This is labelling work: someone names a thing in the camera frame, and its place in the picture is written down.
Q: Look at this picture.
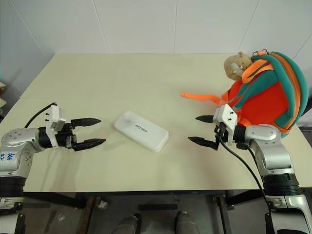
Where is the dark rounded shape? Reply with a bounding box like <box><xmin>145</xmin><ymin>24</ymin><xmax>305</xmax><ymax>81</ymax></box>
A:
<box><xmin>175</xmin><ymin>211</ymin><xmax>201</xmax><ymax>234</ymax></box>
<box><xmin>114</xmin><ymin>214</ymin><xmax>142</xmax><ymax>234</ymax></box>

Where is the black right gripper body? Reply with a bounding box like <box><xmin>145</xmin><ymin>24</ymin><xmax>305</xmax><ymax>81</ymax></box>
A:
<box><xmin>214</xmin><ymin>122</ymin><xmax>227</xmax><ymax>151</ymax></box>

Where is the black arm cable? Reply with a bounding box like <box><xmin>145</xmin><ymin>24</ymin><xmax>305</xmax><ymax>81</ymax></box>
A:
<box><xmin>215</xmin><ymin>126</ymin><xmax>273</xmax><ymax>234</ymax></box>
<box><xmin>23</xmin><ymin>102</ymin><xmax>57</xmax><ymax>129</ymax></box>

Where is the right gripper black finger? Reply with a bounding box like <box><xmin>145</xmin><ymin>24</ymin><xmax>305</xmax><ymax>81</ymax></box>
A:
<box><xmin>187</xmin><ymin>136</ymin><xmax>218</xmax><ymax>150</ymax></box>
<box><xmin>195</xmin><ymin>115</ymin><xmax>215</xmax><ymax>124</ymax></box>

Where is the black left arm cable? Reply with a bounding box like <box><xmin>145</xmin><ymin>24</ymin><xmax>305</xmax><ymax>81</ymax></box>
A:
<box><xmin>23</xmin><ymin>102</ymin><xmax>57</xmax><ymax>129</ymax></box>

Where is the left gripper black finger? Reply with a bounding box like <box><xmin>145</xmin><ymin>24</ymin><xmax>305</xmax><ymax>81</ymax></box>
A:
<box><xmin>70</xmin><ymin>117</ymin><xmax>102</xmax><ymax>129</ymax></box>
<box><xmin>73</xmin><ymin>138</ymin><xmax>107</xmax><ymax>152</ymax></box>

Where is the orange and teal backpack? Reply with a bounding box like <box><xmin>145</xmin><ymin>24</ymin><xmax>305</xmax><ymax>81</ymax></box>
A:
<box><xmin>180</xmin><ymin>49</ymin><xmax>309</xmax><ymax>134</ymax></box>

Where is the beige plush toy pendant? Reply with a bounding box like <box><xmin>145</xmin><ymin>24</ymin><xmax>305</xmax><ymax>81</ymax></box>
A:
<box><xmin>223</xmin><ymin>50</ymin><xmax>253</xmax><ymax>81</ymax></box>

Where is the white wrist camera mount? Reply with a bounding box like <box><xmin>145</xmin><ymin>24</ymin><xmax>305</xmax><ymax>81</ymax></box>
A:
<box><xmin>45</xmin><ymin>103</ymin><xmax>67</xmax><ymax>135</ymax></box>
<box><xmin>213</xmin><ymin>104</ymin><xmax>238</xmax><ymax>144</ymax></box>

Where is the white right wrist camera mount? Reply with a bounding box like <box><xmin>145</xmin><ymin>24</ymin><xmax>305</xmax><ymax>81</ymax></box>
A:
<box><xmin>213</xmin><ymin>104</ymin><xmax>238</xmax><ymax>144</ymax></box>

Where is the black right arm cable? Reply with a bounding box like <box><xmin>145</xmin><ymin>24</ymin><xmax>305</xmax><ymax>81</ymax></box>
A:
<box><xmin>215</xmin><ymin>126</ymin><xmax>273</xmax><ymax>234</ymax></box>

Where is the tan cardboard piece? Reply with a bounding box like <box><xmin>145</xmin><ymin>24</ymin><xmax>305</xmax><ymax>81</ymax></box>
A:
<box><xmin>0</xmin><ymin>81</ymin><xmax>8</xmax><ymax>108</ymax></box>

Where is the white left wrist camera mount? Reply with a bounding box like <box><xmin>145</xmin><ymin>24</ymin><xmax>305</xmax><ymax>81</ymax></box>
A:
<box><xmin>45</xmin><ymin>103</ymin><xmax>67</xmax><ymax>135</ymax></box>

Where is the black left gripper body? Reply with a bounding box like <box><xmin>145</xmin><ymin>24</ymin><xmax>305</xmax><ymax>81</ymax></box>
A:
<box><xmin>54</xmin><ymin>121</ymin><xmax>78</xmax><ymax>150</ymax></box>

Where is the black metal table frame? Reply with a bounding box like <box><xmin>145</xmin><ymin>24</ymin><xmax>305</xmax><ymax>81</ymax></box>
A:
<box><xmin>21</xmin><ymin>187</ymin><xmax>267</xmax><ymax>234</ymax></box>

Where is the white rectangular case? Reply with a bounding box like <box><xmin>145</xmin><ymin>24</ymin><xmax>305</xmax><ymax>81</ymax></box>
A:
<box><xmin>113</xmin><ymin>111</ymin><xmax>170</xmax><ymax>154</ymax></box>

